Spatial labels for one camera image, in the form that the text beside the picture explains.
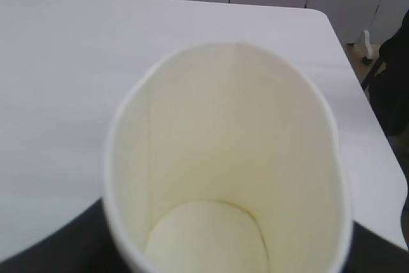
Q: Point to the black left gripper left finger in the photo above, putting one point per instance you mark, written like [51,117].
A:
[82,245]

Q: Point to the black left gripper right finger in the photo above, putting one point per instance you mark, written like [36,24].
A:
[371,253]

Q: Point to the white paper cup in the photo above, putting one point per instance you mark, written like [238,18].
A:
[225,158]

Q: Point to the black office chair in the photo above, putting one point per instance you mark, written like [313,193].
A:
[387,83]

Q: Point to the white caster table leg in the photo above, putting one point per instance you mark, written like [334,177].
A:
[363,40]

